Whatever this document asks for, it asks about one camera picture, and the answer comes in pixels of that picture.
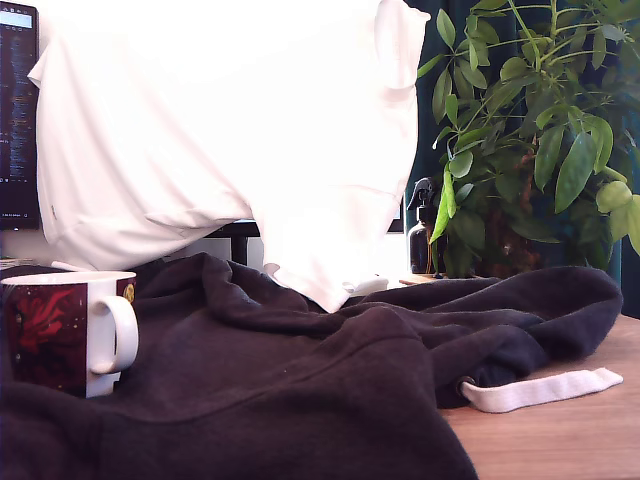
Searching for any red and white coffee mug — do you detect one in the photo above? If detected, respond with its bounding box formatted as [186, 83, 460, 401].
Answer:
[0, 271, 140, 400]

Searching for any white cloth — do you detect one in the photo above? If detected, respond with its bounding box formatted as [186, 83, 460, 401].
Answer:
[27, 0, 432, 314]

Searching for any black spray bottle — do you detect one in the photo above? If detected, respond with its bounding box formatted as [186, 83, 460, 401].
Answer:
[405, 176, 448, 275]

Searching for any black hooded sweatshirt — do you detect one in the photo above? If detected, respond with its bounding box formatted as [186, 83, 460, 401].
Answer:
[0, 251, 625, 480]

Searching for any black monitor stand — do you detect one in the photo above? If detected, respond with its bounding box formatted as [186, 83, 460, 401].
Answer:
[203, 219, 263, 266]

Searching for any black computer monitor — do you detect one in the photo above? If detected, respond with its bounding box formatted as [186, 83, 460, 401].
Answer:
[0, 0, 41, 232]

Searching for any white flat drawstring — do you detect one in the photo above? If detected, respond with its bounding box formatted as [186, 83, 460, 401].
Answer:
[460, 366, 625, 415]

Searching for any green leafy houseplant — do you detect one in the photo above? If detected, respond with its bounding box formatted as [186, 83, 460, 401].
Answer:
[416, 0, 640, 279]

